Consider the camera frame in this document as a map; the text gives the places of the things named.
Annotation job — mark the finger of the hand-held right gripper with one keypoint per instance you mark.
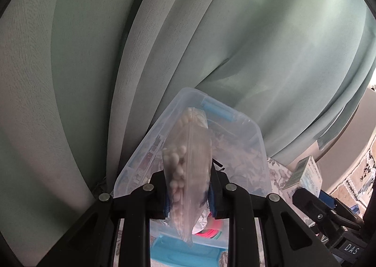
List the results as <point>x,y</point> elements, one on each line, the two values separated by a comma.
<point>307,202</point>
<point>327,199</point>

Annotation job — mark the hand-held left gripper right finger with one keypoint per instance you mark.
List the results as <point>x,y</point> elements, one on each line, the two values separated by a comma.
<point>213,205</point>

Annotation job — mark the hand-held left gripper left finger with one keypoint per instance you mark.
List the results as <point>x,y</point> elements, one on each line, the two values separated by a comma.
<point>166,208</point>

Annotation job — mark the pale blue plastic packet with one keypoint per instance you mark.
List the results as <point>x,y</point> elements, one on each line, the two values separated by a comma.
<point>201,223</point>

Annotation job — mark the small white box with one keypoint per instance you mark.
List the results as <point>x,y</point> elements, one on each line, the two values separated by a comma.
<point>305,176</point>

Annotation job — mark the clear bag of cotton swabs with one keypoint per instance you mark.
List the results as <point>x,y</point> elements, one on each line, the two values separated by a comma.
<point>188,167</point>

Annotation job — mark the clear plastic container blue latches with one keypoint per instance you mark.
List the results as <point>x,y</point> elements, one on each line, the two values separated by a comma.
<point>241,149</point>

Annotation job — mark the beige quilted lace cover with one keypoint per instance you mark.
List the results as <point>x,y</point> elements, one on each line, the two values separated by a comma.
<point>361,179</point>

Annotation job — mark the white curved cabinet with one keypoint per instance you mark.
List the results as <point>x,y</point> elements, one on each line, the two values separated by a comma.
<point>343,149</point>

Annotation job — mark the pale green curtain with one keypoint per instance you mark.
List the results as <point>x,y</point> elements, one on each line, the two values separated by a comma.
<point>88,79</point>

